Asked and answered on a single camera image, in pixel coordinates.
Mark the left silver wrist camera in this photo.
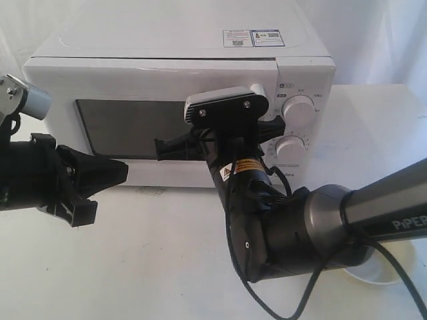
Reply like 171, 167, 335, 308
1, 74, 51, 123

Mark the blue warning sticker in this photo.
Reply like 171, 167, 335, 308
223, 29, 286, 47

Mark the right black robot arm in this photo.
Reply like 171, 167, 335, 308
154, 117, 426, 283

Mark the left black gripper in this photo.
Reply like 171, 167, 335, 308
28, 133, 129, 227

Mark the white microwave oven body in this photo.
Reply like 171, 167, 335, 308
28, 11, 335, 188

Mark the white control knob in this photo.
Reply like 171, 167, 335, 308
276, 135, 306, 159
282, 95, 316, 127

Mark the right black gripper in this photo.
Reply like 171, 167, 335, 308
154, 115, 286, 167

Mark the lower white control knob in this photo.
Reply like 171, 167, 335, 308
276, 135, 306, 159

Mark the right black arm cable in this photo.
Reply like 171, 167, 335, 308
223, 139, 427, 320

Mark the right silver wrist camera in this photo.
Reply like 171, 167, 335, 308
183, 87, 269, 130

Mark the white bowl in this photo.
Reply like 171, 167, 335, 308
344, 241, 416, 286

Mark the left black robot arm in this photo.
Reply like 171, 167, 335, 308
1, 133, 129, 227

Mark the upper white control knob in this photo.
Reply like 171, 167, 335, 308
282, 95, 316, 127

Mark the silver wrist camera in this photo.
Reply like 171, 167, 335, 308
1, 74, 51, 123
183, 87, 269, 130

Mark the white microwave door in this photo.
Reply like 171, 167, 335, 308
23, 57, 278, 188

